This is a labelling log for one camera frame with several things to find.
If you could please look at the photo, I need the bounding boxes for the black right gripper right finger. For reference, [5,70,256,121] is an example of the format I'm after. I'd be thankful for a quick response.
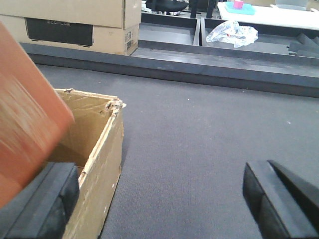
[243,160,319,239]

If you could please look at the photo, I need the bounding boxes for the pink cup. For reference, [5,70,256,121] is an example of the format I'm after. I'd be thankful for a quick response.
[233,0,244,9]

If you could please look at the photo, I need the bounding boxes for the plain torn cardboard box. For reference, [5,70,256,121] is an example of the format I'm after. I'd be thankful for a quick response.
[48,89,126,239]

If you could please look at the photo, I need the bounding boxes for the crumpled clear plastic bag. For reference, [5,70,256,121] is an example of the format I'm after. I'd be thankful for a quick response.
[206,20,258,48]

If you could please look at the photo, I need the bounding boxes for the cyan tray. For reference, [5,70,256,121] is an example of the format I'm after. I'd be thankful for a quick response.
[224,2,256,15]

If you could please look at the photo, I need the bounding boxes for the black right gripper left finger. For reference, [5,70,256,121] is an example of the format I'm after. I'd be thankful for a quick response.
[0,162,79,239]

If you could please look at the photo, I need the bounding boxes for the white table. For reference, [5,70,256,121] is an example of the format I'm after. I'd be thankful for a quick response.
[217,2,319,30]

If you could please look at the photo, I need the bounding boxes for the orange printed cardboard box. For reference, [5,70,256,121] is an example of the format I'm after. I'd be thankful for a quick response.
[0,24,74,207]

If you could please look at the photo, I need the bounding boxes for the large EcoFlow cardboard box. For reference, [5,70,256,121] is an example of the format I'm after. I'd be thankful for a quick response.
[0,0,142,55]

